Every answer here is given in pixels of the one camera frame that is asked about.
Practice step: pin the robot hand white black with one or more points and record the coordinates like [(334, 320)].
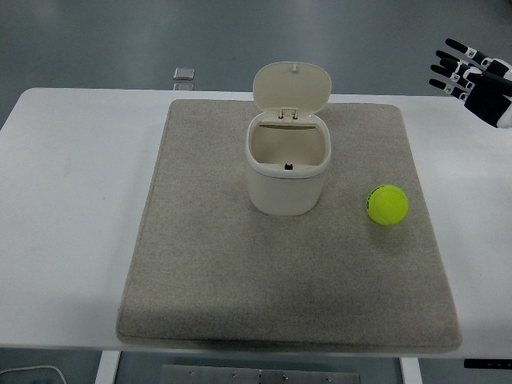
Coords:
[(486, 100)]

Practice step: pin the yellow-green tennis ball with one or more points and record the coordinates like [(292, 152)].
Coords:
[(388, 206)]

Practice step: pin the cream bin with flip lid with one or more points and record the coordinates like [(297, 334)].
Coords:
[(286, 160)]

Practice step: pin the grey felt mat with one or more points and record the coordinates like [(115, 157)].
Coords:
[(280, 260)]

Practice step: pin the black table control panel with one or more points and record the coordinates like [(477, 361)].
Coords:
[(488, 363)]

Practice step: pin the white table leg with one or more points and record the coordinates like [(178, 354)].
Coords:
[(107, 368), (409, 371)]

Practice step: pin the silver floor socket cover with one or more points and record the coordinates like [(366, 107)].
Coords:
[(184, 73), (183, 86)]

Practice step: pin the grey metal plate with screws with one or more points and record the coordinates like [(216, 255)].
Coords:
[(260, 376)]

